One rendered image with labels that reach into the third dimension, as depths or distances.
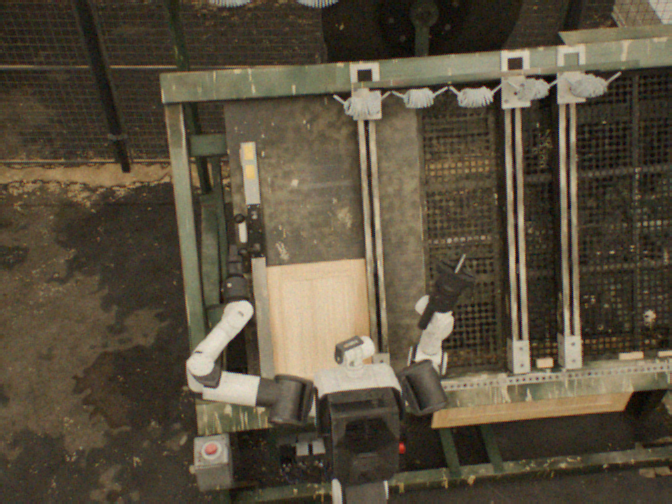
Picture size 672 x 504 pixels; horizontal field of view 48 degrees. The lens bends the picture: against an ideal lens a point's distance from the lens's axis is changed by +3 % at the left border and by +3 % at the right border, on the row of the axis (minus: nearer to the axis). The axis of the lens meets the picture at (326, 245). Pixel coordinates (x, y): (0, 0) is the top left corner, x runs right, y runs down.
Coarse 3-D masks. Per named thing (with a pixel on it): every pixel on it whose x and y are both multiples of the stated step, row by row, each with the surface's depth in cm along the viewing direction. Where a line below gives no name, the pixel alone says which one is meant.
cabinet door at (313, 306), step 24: (312, 264) 275; (336, 264) 276; (360, 264) 277; (288, 288) 276; (312, 288) 277; (336, 288) 278; (360, 288) 278; (288, 312) 277; (312, 312) 278; (336, 312) 279; (360, 312) 280; (288, 336) 278; (312, 336) 279; (336, 336) 280; (360, 336) 281; (288, 360) 280; (312, 360) 281
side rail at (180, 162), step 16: (176, 112) 260; (176, 128) 260; (176, 144) 261; (176, 160) 262; (176, 176) 263; (176, 192) 263; (192, 192) 269; (176, 208) 264; (192, 208) 265; (192, 224) 266; (192, 240) 266; (192, 256) 267; (192, 272) 268; (192, 288) 269; (192, 304) 270; (192, 320) 271; (192, 336) 271; (192, 352) 272
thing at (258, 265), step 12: (252, 144) 265; (252, 180) 266; (252, 192) 267; (252, 264) 271; (264, 264) 271; (252, 276) 272; (264, 276) 272; (264, 288) 273; (264, 300) 273; (264, 312) 274; (264, 324) 274; (264, 336) 275; (264, 348) 276; (264, 360) 276; (264, 372) 277
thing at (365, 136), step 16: (352, 64) 257; (368, 64) 258; (352, 80) 258; (352, 96) 259; (368, 96) 259; (368, 112) 252; (368, 128) 265; (368, 144) 269; (368, 160) 270; (368, 176) 268; (368, 192) 272; (368, 208) 269; (368, 224) 270; (368, 240) 270; (368, 256) 271; (368, 272) 272; (368, 288) 274; (368, 304) 278; (384, 304) 275; (384, 320) 275; (384, 336) 276; (384, 352) 277
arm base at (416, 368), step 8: (424, 360) 236; (408, 368) 233; (416, 368) 230; (424, 368) 231; (400, 376) 233; (408, 384) 232; (408, 392) 232; (408, 400) 232; (416, 400) 233; (448, 400) 232; (416, 408) 231; (432, 408) 229; (440, 408) 230
